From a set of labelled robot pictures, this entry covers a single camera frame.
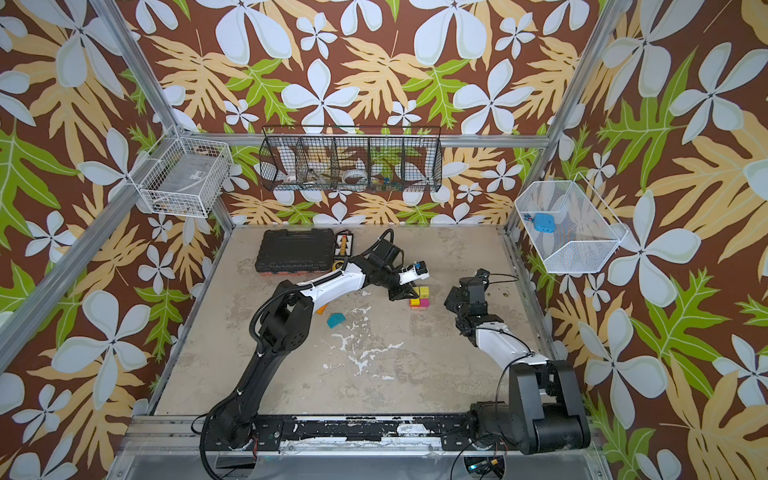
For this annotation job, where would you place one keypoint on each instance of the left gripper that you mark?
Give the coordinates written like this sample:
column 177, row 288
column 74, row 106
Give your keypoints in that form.
column 406, row 292

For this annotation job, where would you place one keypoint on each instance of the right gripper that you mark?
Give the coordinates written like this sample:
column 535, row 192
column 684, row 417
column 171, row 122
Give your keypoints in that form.
column 458, row 300

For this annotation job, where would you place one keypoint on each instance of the teal wood block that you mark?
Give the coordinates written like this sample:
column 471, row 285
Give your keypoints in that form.
column 336, row 320

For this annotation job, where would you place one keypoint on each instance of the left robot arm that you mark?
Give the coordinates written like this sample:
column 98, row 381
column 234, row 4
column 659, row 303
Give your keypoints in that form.
column 282, row 324

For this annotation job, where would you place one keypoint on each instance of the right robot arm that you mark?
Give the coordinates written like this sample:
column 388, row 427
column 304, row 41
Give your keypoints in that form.
column 543, row 411

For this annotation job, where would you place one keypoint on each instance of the black and red tool case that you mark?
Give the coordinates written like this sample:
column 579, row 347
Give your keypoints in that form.
column 286, row 251

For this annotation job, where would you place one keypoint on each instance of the blue object in basket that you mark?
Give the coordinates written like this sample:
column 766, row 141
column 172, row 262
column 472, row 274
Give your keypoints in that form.
column 544, row 223

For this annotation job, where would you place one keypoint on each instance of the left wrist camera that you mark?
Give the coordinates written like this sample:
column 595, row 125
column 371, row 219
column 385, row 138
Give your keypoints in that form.
column 417, row 271

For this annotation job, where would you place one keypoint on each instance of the white wire basket right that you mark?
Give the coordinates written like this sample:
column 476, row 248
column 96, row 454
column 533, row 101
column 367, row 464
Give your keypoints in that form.
column 588, row 231

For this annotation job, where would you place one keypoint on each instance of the white wire basket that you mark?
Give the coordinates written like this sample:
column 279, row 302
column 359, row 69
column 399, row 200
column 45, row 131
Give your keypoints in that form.
column 182, row 174
column 588, row 231

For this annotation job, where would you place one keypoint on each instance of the black wire basket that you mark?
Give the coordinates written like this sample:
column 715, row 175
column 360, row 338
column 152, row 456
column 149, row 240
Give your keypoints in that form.
column 356, row 159

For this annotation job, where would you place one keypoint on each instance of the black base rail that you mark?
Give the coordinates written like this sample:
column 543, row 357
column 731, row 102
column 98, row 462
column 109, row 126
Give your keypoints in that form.
column 440, row 432

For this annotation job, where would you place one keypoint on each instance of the white wire basket left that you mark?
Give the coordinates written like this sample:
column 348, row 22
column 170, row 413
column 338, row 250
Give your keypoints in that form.
column 182, row 174

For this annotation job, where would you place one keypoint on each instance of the aluminium frame post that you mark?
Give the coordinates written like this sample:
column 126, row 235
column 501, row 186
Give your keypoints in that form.
column 108, row 11

